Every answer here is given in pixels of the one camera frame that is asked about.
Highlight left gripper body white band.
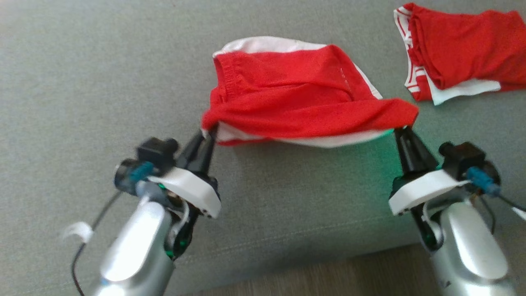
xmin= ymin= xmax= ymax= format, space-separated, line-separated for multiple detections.
xmin=148 ymin=164 xmax=221 ymax=260

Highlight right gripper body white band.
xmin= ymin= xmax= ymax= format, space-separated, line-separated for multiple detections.
xmin=388 ymin=169 xmax=469 ymax=252

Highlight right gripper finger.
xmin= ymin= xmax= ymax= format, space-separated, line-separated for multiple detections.
xmin=405 ymin=127 xmax=438 ymax=173
xmin=394 ymin=128 xmax=416 ymax=178

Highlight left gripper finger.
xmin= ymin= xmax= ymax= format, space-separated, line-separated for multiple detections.
xmin=196 ymin=127 xmax=217 ymax=175
xmin=178 ymin=132 xmax=206 ymax=169

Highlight red white-trimmed shorts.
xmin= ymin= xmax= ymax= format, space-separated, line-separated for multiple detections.
xmin=201 ymin=36 xmax=420 ymax=148

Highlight red basketball jersey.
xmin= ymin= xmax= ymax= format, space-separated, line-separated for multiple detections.
xmin=394 ymin=2 xmax=526 ymax=106

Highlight grey fabric sofa seat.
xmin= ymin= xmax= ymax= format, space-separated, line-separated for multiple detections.
xmin=0 ymin=0 xmax=526 ymax=296

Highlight left teal cable connector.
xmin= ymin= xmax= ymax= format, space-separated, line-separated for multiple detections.
xmin=129 ymin=162 xmax=155 ymax=182

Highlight teal cable connector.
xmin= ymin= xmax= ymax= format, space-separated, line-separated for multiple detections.
xmin=129 ymin=162 xmax=155 ymax=182
xmin=466 ymin=166 xmax=502 ymax=197

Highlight right teal cable connector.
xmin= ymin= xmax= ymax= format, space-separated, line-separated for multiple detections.
xmin=466 ymin=166 xmax=502 ymax=197

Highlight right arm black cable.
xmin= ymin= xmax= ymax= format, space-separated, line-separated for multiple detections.
xmin=479 ymin=195 xmax=526 ymax=235

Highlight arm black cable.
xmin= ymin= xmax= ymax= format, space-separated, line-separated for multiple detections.
xmin=479 ymin=195 xmax=526 ymax=235
xmin=72 ymin=191 xmax=124 ymax=296

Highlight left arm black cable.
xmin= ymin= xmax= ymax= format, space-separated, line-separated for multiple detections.
xmin=72 ymin=191 xmax=124 ymax=296

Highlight left white cable tag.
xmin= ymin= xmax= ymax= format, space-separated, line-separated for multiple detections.
xmin=62 ymin=222 xmax=94 ymax=243

